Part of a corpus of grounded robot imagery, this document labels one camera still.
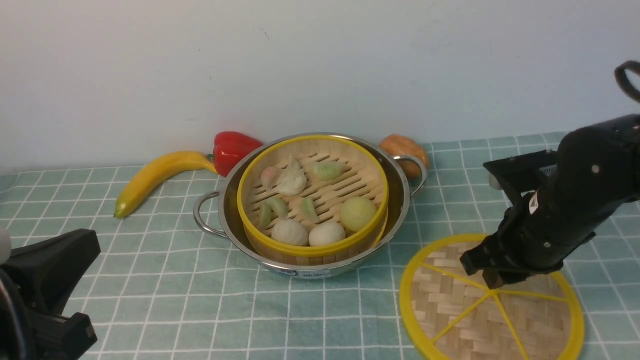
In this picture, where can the red bell pepper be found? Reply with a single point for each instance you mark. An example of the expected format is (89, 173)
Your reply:
(231, 147)

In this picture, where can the white round bun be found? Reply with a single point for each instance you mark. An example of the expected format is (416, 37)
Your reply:
(326, 233)
(291, 232)

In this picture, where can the green dumpling slice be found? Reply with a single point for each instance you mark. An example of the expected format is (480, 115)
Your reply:
(307, 210)
(265, 215)
(278, 206)

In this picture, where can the pink dumpling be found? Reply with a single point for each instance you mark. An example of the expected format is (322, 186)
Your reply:
(269, 176)

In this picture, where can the green checkered tablecloth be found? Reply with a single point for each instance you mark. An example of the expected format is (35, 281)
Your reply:
(161, 289)

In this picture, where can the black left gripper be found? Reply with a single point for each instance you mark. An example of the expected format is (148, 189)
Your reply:
(37, 280)

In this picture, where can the white pleated dumpling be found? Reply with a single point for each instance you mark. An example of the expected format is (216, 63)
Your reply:
(292, 180)

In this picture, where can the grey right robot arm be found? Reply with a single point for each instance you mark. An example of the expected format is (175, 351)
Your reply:
(558, 199)

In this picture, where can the yellow woven bamboo lid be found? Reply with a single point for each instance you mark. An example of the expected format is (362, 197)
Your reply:
(449, 315)

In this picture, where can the brown potato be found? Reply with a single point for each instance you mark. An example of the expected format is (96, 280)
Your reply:
(398, 145)

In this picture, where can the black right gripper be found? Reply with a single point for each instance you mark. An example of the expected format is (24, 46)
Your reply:
(594, 177)

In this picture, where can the stainless steel pot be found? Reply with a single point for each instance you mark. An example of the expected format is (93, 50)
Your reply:
(217, 214)

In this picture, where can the pale green dumpling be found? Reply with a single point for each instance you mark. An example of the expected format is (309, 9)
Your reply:
(328, 170)

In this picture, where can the yellow banana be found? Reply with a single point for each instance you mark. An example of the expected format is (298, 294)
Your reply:
(156, 172)

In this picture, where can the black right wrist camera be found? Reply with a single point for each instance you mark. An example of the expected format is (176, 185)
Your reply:
(520, 174)

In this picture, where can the round green bun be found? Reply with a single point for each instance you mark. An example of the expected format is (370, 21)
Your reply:
(357, 212)

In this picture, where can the yellow bamboo steamer basket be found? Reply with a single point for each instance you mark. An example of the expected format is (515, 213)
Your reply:
(363, 176)

